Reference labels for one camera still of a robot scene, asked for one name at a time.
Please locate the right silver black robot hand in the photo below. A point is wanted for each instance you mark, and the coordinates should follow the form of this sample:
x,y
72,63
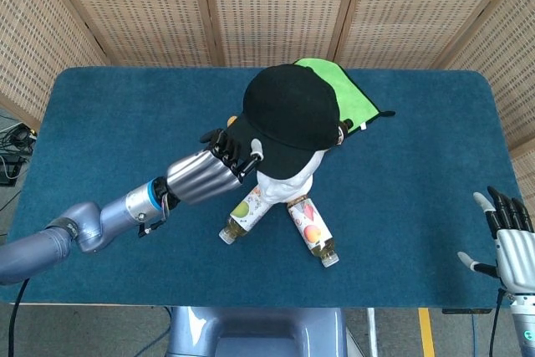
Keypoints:
x,y
516,248

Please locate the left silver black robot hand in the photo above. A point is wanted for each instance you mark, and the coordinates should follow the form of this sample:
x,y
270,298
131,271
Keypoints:
x,y
200,177

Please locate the black baseball cap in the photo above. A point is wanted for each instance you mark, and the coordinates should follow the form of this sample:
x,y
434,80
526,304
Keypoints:
x,y
292,110

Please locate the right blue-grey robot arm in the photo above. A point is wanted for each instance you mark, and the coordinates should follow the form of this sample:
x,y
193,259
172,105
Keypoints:
x,y
524,323

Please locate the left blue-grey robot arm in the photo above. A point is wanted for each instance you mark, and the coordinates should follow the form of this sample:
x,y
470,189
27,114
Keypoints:
x,y
117,215

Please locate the white foam mannequin head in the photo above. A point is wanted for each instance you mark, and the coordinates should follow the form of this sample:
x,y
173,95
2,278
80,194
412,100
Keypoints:
x,y
280,190

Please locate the green apple label tea bottle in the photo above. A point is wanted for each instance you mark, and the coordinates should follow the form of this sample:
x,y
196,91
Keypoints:
x,y
244,215

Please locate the blue table mat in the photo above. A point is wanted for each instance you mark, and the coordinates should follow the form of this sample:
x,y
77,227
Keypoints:
x,y
125,123

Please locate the peach label tea bottle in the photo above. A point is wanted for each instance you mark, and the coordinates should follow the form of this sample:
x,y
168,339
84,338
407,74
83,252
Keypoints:
x,y
311,231

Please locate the dark tea bottle white label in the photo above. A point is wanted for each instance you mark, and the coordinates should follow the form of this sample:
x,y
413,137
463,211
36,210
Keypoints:
x,y
342,133

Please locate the blue-grey robot torso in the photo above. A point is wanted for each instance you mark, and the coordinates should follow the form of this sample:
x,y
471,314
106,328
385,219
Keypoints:
x,y
259,332

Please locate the white table leg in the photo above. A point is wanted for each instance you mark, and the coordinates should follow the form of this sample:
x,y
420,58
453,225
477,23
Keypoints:
x,y
371,332

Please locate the green microfiber cloth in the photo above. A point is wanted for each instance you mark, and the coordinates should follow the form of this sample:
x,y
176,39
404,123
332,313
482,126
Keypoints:
x,y
351,93

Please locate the woven rattan screen panel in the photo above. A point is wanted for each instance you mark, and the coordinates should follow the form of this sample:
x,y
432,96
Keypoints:
x,y
418,6
138,6
33,39
510,60
280,6

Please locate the black power adapter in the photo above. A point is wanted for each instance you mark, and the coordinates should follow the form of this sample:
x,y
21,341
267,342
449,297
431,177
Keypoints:
x,y
9,169

